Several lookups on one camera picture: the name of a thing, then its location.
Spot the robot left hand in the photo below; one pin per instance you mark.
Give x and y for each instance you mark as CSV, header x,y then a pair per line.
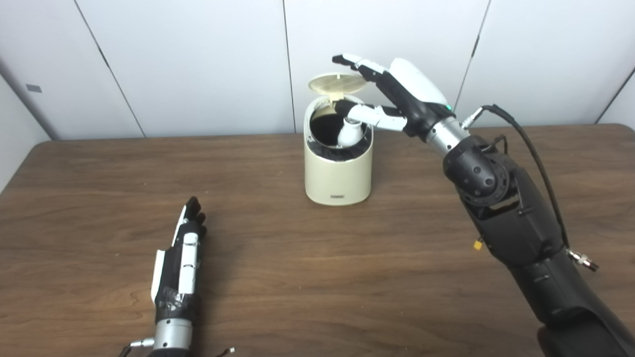
x,y
176,277

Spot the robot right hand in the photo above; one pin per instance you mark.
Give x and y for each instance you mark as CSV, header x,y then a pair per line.
x,y
416,94

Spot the small white plastic bottle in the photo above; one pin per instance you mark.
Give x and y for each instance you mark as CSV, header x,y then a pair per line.
x,y
349,135

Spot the cream round bin lid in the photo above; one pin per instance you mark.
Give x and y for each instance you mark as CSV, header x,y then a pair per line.
x,y
337,83

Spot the cream-colored bin body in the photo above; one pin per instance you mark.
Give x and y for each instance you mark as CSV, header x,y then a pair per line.
x,y
340,178

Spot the black bin liner bag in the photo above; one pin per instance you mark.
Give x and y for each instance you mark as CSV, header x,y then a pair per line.
x,y
322,131

